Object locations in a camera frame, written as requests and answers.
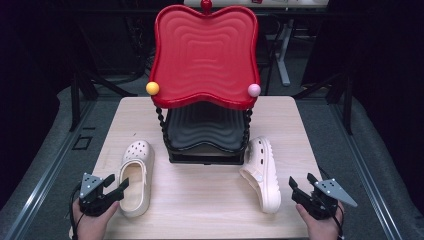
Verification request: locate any person's left hand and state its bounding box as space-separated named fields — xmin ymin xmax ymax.
xmin=71 ymin=199 xmax=120 ymax=240

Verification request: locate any person's right hand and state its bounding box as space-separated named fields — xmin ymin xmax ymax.
xmin=295 ymin=202 xmax=345 ymax=240

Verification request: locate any metal floor rail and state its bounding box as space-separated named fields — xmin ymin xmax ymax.
xmin=2 ymin=99 xmax=98 ymax=240
xmin=328 ymin=99 xmax=405 ymax=240

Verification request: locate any white desk stand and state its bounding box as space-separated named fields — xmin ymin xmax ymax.
xmin=275 ymin=18 xmax=295 ymax=88

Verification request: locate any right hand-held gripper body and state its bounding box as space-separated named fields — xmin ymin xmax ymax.
xmin=291 ymin=178 xmax=358 ymax=221

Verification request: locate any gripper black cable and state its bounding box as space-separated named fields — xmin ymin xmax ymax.
xmin=333 ymin=202 xmax=346 ymax=240
xmin=68 ymin=184 xmax=85 ymax=240

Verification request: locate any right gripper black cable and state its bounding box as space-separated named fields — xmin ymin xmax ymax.
xmin=333 ymin=202 xmax=346 ymax=240

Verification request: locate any red and black shoe rack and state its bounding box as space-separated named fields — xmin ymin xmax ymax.
xmin=145 ymin=0 xmax=262 ymax=166

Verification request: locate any cream clog shoe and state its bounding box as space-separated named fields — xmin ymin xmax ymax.
xmin=118 ymin=139 xmax=156 ymax=219

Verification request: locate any black metal stand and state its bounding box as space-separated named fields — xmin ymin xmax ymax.
xmin=69 ymin=68 xmax=138 ymax=133
xmin=292 ymin=72 xmax=354 ymax=136

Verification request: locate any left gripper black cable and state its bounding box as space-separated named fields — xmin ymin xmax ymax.
xmin=68 ymin=184 xmax=85 ymax=240

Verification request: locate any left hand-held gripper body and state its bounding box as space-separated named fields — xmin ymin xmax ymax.
xmin=78 ymin=172 xmax=120 ymax=218

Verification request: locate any pale pink clog shoe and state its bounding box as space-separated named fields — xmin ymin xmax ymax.
xmin=238 ymin=136 xmax=282 ymax=215

